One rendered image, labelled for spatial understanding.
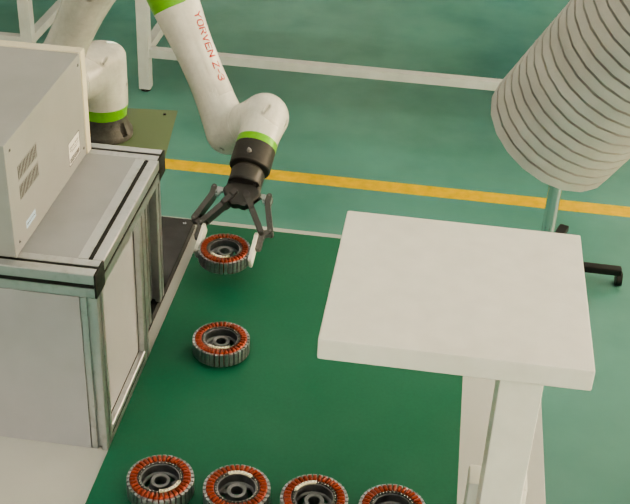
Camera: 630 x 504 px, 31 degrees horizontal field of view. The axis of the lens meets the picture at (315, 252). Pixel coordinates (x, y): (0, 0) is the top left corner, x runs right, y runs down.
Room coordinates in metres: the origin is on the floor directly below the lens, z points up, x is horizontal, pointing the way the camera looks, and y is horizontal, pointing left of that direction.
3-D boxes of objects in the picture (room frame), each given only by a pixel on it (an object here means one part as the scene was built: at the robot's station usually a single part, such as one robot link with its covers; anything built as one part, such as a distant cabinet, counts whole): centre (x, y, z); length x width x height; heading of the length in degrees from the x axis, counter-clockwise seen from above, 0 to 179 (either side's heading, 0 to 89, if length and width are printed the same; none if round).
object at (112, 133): (2.75, 0.58, 0.78); 0.26 x 0.15 x 0.06; 13
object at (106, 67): (2.69, 0.58, 0.91); 0.16 x 0.13 x 0.19; 140
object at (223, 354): (1.79, 0.17, 0.77); 0.11 x 0.11 x 0.04
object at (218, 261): (2.05, 0.19, 0.81); 0.11 x 0.11 x 0.04
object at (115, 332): (1.63, 0.34, 0.91); 0.28 x 0.03 x 0.32; 174
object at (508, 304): (1.39, -0.21, 0.98); 0.37 x 0.35 x 0.46; 84
